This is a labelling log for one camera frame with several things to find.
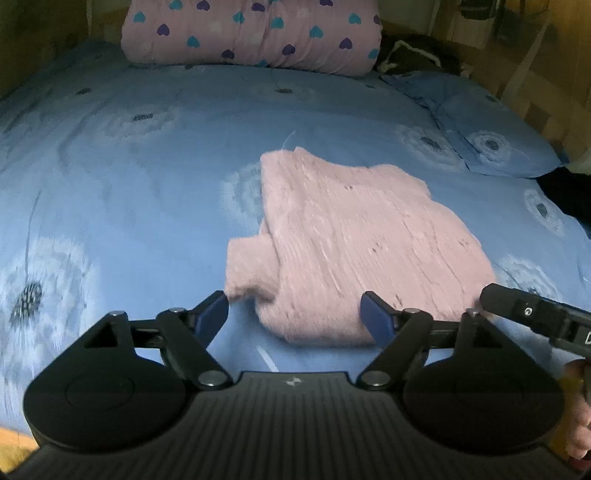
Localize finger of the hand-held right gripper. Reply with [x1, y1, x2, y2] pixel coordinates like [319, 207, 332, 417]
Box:
[479, 282, 561, 333]

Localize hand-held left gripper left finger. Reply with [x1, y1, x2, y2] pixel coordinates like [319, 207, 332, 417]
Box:
[83, 290, 234, 389]

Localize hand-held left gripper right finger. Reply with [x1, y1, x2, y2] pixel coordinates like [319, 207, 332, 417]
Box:
[358, 290, 504, 389]

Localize pink knit cardigan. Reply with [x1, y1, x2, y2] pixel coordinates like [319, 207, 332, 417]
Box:
[225, 147, 497, 348]

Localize person's right hand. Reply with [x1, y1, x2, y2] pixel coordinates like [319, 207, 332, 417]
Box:
[561, 359, 591, 462]

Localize black cloth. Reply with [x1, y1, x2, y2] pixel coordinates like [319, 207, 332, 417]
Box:
[538, 164, 591, 222]

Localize blue dandelion-print bed sheet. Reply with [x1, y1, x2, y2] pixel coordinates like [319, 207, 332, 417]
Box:
[0, 39, 591, 437]

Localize blue dandelion-print pillow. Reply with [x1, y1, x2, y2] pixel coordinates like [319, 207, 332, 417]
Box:
[381, 71, 568, 178]

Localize dark cloth with white trim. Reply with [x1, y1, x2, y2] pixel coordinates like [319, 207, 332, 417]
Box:
[376, 34, 474, 77]

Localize pink heart-print rolled quilt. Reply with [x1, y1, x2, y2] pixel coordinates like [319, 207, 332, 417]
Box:
[121, 0, 383, 77]

